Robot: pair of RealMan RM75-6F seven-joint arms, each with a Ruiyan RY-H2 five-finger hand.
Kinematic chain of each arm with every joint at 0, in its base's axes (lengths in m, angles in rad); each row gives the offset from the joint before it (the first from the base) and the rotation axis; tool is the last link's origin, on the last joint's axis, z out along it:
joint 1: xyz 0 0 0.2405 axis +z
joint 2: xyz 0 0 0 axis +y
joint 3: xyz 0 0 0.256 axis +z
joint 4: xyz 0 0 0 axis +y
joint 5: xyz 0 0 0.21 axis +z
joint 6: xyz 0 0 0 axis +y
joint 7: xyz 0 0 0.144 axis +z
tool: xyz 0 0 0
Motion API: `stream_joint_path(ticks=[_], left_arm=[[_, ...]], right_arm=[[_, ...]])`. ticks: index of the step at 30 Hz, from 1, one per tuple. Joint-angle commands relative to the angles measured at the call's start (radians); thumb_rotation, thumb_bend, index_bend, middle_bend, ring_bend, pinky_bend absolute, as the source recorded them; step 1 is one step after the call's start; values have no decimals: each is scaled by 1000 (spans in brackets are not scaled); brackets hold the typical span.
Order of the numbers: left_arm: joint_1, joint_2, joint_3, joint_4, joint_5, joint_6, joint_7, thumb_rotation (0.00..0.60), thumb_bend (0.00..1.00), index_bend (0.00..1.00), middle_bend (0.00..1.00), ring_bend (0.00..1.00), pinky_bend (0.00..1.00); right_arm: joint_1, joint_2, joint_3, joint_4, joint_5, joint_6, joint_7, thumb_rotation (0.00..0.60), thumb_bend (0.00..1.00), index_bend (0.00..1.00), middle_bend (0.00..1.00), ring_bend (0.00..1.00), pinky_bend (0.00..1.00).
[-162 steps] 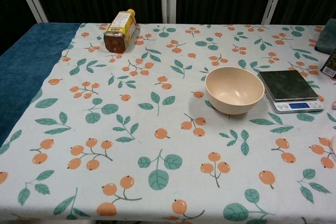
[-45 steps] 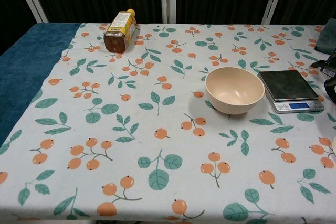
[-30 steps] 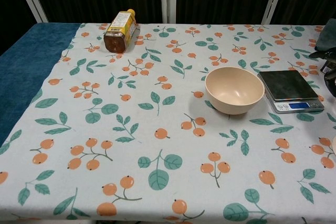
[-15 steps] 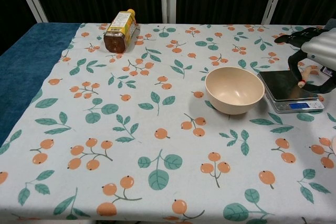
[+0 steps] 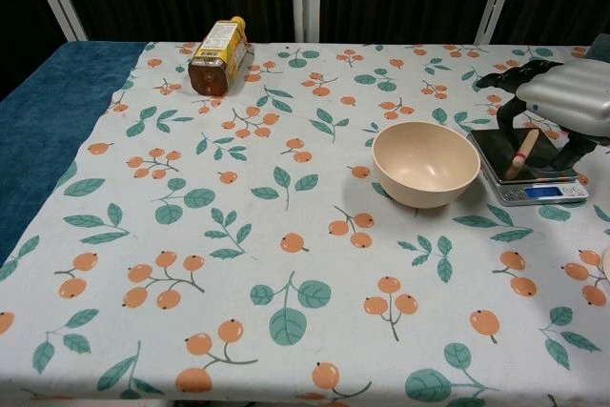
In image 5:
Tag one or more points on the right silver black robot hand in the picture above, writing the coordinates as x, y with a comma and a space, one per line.
567, 97

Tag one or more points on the small wooden stick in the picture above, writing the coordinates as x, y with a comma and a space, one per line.
523, 152

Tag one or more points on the small digital kitchen scale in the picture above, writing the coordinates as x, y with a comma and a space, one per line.
519, 188

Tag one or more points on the dark grey cloth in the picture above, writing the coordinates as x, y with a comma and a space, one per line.
601, 47

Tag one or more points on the beige bowl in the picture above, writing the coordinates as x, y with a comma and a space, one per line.
426, 168

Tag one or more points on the floral print tablecloth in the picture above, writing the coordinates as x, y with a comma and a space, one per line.
286, 235

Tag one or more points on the yellow capped amber bottle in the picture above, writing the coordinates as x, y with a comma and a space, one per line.
219, 56

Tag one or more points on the blue table cover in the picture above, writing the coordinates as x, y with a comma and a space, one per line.
52, 111

